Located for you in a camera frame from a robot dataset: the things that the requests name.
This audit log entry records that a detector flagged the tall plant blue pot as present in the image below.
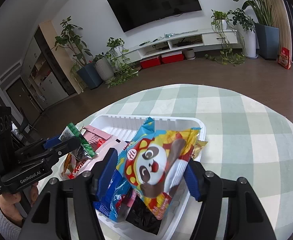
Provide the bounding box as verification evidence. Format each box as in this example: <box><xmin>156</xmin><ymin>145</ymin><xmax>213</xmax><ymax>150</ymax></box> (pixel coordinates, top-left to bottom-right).
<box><xmin>233</xmin><ymin>0</ymin><xmax>280</xmax><ymax>60</ymax></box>

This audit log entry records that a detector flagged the left red storage box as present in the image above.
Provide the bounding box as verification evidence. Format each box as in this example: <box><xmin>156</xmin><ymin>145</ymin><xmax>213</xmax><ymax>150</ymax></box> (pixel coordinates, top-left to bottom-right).
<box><xmin>140</xmin><ymin>55</ymin><xmax>161</xmax><ymax>69</ymax></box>

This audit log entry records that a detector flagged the right red storage box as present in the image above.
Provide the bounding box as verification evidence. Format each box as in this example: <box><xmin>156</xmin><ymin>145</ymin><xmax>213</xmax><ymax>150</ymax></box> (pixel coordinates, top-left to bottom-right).
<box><xmin>161</xmin><ymin>51</ymin><xmax>184</xmax><ymax>64</ymax></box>

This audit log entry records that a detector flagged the white tv cabinet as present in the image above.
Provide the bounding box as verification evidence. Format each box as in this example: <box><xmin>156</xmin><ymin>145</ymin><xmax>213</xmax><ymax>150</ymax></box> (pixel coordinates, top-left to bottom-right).
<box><xmin>126</xmin><ymin>29</ymin><xmax>238</xmax><ymax>62</ymax></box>

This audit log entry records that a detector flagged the blue panda snack bag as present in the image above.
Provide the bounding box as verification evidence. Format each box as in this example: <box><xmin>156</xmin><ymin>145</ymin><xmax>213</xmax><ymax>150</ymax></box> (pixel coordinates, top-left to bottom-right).
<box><xmin>117</xmin><ymin>117</ymin><xmax>201</xmax><ymax>220</ymax></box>

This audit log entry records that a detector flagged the wall mounted television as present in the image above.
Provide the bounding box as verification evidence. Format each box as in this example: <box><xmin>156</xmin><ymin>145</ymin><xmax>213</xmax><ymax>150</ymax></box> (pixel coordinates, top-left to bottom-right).
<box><xmin>107</xmin><ymin>0</ymin><xmax>202</xmax><ymax>32</ymax></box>

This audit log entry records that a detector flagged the right forearm grey sleeve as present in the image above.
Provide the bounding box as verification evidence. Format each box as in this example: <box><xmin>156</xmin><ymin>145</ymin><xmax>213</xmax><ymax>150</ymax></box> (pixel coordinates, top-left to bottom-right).
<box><xmin>0</xmin><ymin>209</ymin><xmax>24</xmax><ymax>239</ymax></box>

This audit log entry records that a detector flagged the orange snack packet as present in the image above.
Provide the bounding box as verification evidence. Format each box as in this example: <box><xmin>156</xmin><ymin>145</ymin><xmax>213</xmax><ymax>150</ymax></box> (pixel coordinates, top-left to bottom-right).
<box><xmin>61</xmin><ymin>153</ymin><xmax>73</xmax><ymax>176</ymax></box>

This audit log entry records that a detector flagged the light pink translucent packet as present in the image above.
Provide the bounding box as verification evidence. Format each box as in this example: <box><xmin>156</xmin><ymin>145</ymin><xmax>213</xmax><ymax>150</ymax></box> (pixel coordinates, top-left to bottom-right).
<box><xmin>79</xmin><ymin>136</ymin><xmax>127</xmax><ymax>172</ymax></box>

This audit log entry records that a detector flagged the red storage box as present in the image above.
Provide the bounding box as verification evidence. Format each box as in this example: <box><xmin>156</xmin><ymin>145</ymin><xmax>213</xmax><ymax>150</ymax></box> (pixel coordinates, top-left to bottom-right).
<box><xmin>140</xmin><ymin>55</ymin><xmax>161</xmax><ymax>69</ymax></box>
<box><xmin>161</xmin><ymin>51</ymin><xmax>184</xmax><ymax>64</ymax></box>

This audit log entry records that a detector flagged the white plastic tray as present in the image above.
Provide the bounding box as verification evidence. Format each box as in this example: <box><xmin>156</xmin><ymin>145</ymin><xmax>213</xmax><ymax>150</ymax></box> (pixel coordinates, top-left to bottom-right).
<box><xmin>90</xmin><ymin>114</ymin><xmax>206</xmax><ymax>239</ymax></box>

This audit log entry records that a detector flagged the blue snack packet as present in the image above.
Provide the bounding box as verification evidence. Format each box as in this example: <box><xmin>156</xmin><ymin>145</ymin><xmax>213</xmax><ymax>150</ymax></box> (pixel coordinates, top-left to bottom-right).
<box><xmin>93</xmin><ymin>169</ymin><xmax>131</xmax><ymax>222</ymax></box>

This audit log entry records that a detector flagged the black snack packet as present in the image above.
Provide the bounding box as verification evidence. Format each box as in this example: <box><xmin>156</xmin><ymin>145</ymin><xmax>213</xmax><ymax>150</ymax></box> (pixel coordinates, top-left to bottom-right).
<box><xmin>126</xmin><ymin>196</ymin><xmax>162</xmax><ymax>235</ymax></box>

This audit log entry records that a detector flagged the plant in white pot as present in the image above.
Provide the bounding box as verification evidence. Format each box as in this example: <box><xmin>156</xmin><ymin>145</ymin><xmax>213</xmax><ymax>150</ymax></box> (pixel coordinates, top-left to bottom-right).
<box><xmin>204</xmin><ymin>8</ymin><xmax>258</xmax><ymax>66</ymax></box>

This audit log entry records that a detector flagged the small white pot on floor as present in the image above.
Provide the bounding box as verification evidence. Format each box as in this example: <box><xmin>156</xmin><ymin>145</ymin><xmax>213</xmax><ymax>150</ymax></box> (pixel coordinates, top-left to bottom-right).
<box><xmin>183</xmin><ymin>48</ymin><xmax>196</xmax><ymax>60</ymax></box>

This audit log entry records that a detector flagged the red snack bag on floor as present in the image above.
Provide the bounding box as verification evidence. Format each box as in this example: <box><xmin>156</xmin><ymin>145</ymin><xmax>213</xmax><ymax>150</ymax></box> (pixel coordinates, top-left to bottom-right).
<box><xmin>278</xmin><ymin>47</ymin><xmax>291</xmax><ymax>69</ymax></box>

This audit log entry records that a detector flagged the left plant dark blue pot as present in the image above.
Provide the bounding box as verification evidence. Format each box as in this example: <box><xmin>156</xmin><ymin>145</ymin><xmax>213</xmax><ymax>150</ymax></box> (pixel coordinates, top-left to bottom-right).
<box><xmin>51</xmin><ymin>15</ymin><xmax>104</xmax><ymax>90</ymax></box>

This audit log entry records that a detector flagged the green checked tablecloth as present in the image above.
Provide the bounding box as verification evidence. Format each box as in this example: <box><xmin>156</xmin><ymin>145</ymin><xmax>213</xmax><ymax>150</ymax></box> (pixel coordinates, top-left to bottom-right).
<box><xmin>37</xmin><ymin>83</ymin><xmax>293</xmax><ymax>240</ymax></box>

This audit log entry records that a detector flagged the pink patterned snack packet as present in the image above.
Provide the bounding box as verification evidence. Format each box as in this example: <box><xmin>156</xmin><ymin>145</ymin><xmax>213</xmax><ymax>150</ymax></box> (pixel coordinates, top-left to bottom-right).
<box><xmin>118</xmin><ymin>189</ymin><xmax>137</xmax><ymax>214</ymax></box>

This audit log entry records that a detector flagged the left plant white ribbed pot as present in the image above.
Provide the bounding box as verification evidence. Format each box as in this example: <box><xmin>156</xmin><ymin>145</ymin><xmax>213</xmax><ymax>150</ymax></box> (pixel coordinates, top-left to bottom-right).
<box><xmin>92</xmin><ymin>37</ymin><xmax>139</xmax><ymax>88</ymax></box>

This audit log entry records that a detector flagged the gold red snack packet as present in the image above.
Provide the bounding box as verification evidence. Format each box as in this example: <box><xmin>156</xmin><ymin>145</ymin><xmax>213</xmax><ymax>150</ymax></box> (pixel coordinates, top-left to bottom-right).
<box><xmin>191</xmin><ymin>140</ymin><xmax>208</xmax><ymax>160</ymax></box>

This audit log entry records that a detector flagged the left hand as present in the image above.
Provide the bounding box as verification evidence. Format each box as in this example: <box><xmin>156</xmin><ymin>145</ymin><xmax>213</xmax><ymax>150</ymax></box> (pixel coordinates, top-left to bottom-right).
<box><xmin>0</xmin><ymin>182</ymin><xmax>38</xmax><ymax>227</ymax></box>

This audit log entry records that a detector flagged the green nut snack packet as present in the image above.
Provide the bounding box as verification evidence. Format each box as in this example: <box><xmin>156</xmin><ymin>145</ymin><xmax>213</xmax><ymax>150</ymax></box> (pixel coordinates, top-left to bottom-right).
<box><xmin>59</xmin><ymin>122</ymin><xmax>95</xmax><ymax>161</ymax></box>

